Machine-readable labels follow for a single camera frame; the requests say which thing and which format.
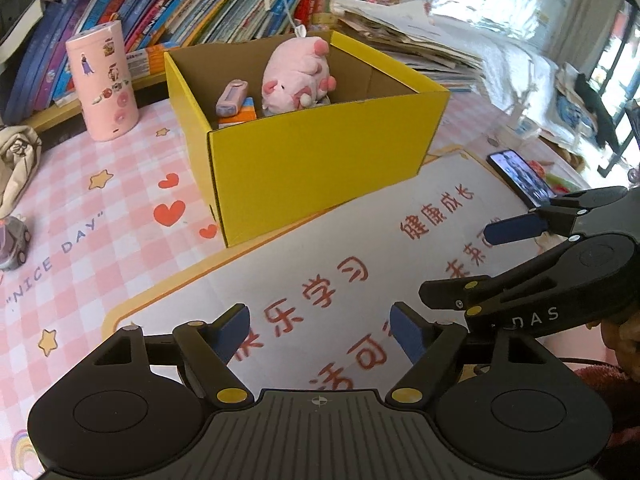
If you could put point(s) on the stack of papers and booklets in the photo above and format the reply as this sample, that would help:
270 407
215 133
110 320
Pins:
400 35

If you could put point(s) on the orange white flat box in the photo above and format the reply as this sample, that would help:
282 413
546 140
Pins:
145 62

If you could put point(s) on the row of colourful books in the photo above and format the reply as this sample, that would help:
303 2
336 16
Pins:
165 5

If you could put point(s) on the small grey toy car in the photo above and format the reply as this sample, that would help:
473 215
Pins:
12 245

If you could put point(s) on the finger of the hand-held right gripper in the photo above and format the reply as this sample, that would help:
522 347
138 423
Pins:
450 292
515 227

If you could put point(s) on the yellow cardboard box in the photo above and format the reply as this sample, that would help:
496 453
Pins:
310 175

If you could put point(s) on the person's right hand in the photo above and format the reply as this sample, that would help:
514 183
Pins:
625 345

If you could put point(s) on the black garment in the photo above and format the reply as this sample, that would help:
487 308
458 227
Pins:
597 110

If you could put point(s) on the beige cloth bag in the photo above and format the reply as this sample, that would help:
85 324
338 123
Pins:
15 160

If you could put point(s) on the pink cylinder with stickers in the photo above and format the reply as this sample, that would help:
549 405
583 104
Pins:
100 90

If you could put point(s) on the white lace cloth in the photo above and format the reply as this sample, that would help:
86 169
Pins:
500 70

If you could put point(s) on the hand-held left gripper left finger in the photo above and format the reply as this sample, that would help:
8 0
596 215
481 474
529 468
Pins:
232 332

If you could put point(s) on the thick white-paged book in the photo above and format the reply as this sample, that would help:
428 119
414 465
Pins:
20 25

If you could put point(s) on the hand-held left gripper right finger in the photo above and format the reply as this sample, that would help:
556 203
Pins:
406 332

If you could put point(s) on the pink plush pig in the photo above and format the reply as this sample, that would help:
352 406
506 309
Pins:
290 70

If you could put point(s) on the small pink case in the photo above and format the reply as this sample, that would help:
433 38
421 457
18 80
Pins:
230 97

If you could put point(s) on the white orange toothpaste box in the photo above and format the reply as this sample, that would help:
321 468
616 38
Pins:
245 115

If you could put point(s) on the black smartphone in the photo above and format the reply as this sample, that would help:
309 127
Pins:
522 177

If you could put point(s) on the pink checked table mat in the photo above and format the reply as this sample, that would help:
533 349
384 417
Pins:
100 240

